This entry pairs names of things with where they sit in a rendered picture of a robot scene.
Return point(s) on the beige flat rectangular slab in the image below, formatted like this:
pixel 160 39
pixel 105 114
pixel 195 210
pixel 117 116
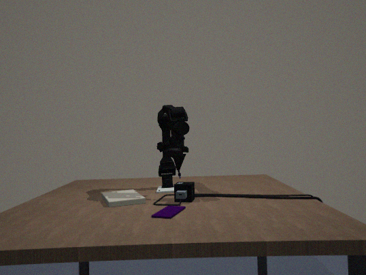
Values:
pixel 122 198

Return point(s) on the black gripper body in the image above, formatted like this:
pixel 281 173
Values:
pixel 177 145

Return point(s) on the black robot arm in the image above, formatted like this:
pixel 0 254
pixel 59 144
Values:
pixel 174 121

